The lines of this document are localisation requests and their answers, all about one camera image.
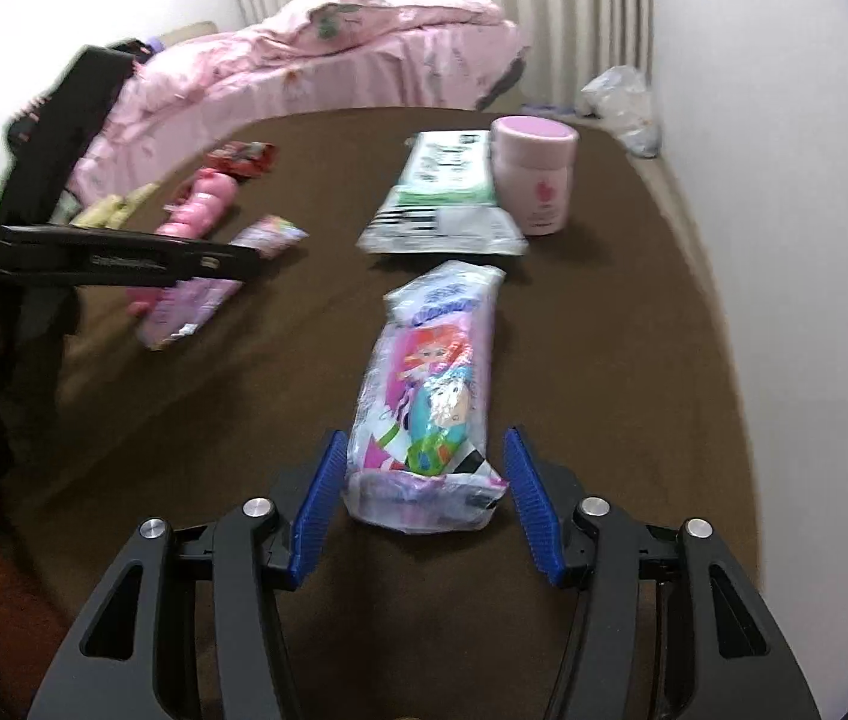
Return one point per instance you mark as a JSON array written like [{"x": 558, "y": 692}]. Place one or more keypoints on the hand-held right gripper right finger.
[{"x": 536, "y": 510}]

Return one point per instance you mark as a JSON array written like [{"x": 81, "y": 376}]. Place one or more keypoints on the black and pink cloth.
[{"x": 143, "y": 49}]

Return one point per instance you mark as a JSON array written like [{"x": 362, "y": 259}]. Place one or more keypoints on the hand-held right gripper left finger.
[{"x": 315, "y": 510}]

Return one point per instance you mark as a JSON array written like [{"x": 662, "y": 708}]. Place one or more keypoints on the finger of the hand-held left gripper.
[{"x": 214, "y": 261}]

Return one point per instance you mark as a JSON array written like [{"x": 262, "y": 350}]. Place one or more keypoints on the white and green wipes packet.
[{"x": 443, "y": 165}]

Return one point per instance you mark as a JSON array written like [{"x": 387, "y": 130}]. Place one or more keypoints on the colourful cartoon packet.
[{"x": 431, "y": 390}]

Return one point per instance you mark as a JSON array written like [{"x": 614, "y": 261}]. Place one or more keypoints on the pink covered bed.
[{"x": 364, "y": 52}]

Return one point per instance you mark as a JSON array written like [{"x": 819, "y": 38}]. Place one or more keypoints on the pink and purple packet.
[{"x": 184, "y": 307}]

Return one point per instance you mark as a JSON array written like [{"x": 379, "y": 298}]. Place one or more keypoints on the pink caterpillar toy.
[{"x": 203, "y": 202}]

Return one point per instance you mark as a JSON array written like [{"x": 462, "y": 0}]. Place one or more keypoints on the white and black mailer bag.
[{"x": 454, "y": 229}]

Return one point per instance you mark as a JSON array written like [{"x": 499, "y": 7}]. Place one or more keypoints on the red snack packet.
[{"x": 240, "y": 157}]

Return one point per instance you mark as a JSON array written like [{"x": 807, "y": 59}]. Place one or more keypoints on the beige headboard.
[{"x": 188, "y": 31}]

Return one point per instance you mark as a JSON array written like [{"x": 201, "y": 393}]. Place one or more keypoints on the white plastic bag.
[{"x": 623, "y": 109}]

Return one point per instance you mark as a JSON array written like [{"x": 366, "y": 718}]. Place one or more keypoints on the yellow-green plastic bag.
[{"x": 105, "y": 211}]

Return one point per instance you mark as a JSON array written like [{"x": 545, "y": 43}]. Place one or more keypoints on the pink jar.
[{"x": 536, "y": 180}]

